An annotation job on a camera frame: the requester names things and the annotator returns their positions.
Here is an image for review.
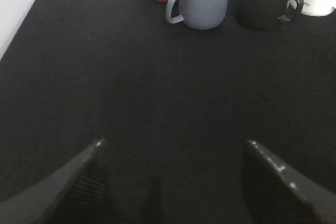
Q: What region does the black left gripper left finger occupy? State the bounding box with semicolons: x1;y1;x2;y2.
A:
1;138;107;223

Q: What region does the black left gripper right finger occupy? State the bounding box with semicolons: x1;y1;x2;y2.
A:
243;140;335;223

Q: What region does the grey ceramic mug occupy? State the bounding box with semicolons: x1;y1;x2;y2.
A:
165;0;228;30

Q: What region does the black ceramic mug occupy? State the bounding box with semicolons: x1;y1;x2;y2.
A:
237;0;304;30

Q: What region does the black table cloth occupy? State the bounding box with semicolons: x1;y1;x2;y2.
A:
1;0;335;223

